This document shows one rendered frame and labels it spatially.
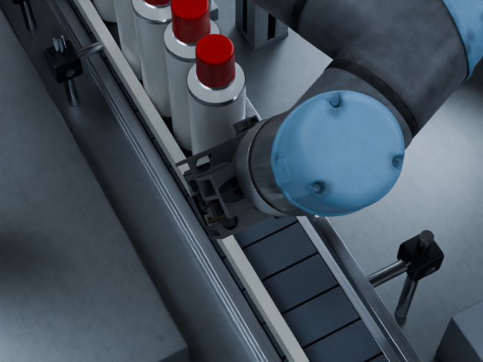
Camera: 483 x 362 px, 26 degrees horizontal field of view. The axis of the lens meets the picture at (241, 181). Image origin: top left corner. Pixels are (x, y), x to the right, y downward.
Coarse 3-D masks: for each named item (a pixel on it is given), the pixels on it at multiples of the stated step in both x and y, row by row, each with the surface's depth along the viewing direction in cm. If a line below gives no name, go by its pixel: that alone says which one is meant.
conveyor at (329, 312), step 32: (128, 96) 109; (256, 224) 102; (288, 224) 102; (224, 256) 100; (256, 256) 100; (288, 256) 100; (320, 256) 100; (288, 288) 98; (320, 288) 98; (288, 320) 97; (320, 320) 97; (352, 320) 97; (320, 352) 95; (352, 352) 95
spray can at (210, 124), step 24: (216, 48) 87; (192, 72) 90; (216, 72) 87; (240, 72) 91; (192, 96) 90; (216, 96) 89; (240, 96) 90; (192, 120) 94; (216, 120) 91; (240, 120) 94; (192, 144) 98; (216, 144) 95
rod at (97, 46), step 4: (92, 44) 109; (96, 44) 109; (100, 44) 109; (80, 48) 109; (84, 48) 108; (88, 48) 108; (92, 48) 108; (96, 48) 109; (100, 48) 109; (80, 52) 108; (84, 52) 108; (88, 52) 108; (92, 52) 109; (96, 52) 109; (80, 56) 108; (84, 56) 108; (88, 56) 109; (80, 60) 109
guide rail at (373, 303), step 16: (256, 112) 98; (320, 224) 92; (336, 240) 92; (336, 256) 91; (352, 256) 91; (352, 272) 90; (368, 288) 89; (368, 304) 89; (384, 304) 89; (384, 320) 88; (400, 336) 87; (400, 352) 86
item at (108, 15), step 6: (96, 0) 111; (102, 0) 110; (108, 0) 110; (96, 6) 112; (102, 6) 112; (108, 6) 111; (102, 12) 112; (108, 12) 112; (114, 12) 112; (102, 18) 113; (108, 18) 113; (114, 18) 113; (114, 24) 114
